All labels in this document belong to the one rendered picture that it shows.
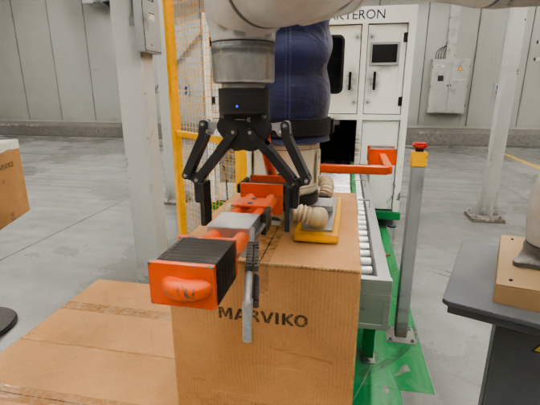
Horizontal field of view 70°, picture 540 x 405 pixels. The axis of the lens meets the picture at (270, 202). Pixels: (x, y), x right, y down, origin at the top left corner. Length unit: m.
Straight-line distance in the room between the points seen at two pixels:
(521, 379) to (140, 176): 1.99
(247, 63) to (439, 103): 9.69
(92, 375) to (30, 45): 12.72
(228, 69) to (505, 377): 1.15
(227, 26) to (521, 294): 0.94
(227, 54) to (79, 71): 12.15
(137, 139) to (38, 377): 1.45
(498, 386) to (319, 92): 0.98
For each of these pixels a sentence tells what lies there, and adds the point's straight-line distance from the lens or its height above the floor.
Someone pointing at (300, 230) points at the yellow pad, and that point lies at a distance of 0.90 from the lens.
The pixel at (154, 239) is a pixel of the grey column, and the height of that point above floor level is 0.41.
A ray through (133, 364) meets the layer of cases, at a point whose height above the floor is 0.54.
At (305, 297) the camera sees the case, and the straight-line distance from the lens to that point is 0.80.
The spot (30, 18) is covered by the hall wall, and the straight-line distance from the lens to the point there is 13.61.
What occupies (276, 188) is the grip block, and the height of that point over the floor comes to 1.10.
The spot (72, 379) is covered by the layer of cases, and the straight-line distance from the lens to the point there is 1.24.
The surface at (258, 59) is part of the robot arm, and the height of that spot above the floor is 1.31.
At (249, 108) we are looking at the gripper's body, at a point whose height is 1.25.
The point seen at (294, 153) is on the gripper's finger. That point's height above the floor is 1.19.
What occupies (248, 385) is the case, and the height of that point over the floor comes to 0.65.
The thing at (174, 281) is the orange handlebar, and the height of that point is 1.09.
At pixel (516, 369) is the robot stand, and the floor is 0.53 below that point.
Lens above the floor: 1.27
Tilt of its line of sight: 16 degrees down
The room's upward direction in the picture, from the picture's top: straight up
